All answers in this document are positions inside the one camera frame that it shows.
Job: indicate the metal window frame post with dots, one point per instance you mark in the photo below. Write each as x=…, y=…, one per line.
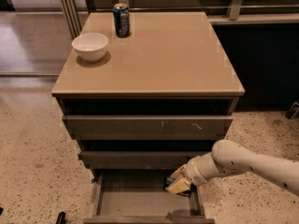
x=71, y=15

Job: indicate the metal railing bracket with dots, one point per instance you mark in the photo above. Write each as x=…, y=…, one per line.
x=233, y=10

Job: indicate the white ceramic bowl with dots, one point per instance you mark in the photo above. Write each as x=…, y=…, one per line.
x=91, y=47

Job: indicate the blue soda can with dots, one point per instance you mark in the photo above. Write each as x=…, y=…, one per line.
x=121, y=20

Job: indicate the grey top drawer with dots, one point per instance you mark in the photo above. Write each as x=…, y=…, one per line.
x=84, y=127

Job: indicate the black object on floor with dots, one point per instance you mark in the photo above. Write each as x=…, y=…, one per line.
x=61, y=218

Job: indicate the grey open bottom drawer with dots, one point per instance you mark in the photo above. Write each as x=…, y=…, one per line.
x=138, y=197

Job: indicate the grey middle drawer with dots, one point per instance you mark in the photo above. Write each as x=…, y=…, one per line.
x=149, y=160

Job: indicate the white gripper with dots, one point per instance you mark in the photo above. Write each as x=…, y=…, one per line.
x=194, y=171

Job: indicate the grey three-drawer cabinet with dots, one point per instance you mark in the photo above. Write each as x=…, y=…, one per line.
x=172, y=64

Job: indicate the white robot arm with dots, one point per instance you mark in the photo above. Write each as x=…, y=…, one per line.
x=229, y=158

